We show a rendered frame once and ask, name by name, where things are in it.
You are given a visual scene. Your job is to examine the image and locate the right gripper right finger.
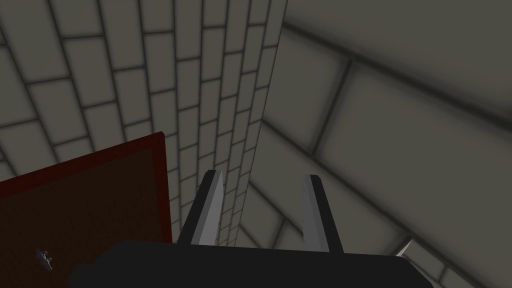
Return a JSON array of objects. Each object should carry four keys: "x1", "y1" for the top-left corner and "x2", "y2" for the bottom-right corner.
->
[{"x1": 301, "y1": 173, "x2": 345, "y2": 254}]

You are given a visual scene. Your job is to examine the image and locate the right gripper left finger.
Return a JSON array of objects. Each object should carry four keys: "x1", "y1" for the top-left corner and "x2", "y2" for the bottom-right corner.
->
[{"x1": 176, "y1": 169, "x2": 225, "y2": 247}]

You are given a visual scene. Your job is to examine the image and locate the small grey door handle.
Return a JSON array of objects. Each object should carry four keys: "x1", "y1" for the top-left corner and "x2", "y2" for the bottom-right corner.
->
[{"x1": 35, "y1": 248, "x2": 54, "y2": 271}]

